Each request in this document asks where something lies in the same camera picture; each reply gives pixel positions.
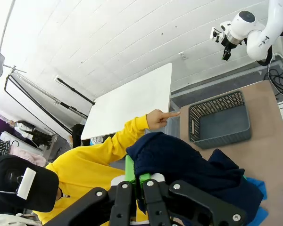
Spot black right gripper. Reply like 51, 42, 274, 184
220, 32, 243, 61

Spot navy blue garment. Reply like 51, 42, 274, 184
126, 131, 265, 226

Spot black tripod pole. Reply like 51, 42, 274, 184
57, 77, 96, 105

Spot grey woven plastic basket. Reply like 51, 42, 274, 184
188, 90, 252, 150

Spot blue t-shirt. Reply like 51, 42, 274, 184
246, 178, 270, 226

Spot black light stand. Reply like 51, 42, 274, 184
3, 65, 95, 136

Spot person in yellow hoodie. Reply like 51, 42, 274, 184
0, 114, 149, 226

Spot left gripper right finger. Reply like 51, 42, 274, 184
139, 173, 248, 226

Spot black cap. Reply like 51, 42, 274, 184
0, 154, 59, 213

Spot black floor cables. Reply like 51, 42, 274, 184
264, 68, 283, 99

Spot person's left hand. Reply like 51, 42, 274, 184
146, 109, 181, 130

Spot mannequin with black white jacket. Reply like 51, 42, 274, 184
10, 120, 54, 148

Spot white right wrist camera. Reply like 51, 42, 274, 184
209, 20, 232, 41

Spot person's left forearm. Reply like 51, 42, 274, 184
107, 114, 150, 163

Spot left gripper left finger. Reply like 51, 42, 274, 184
44, 155, 138, 226

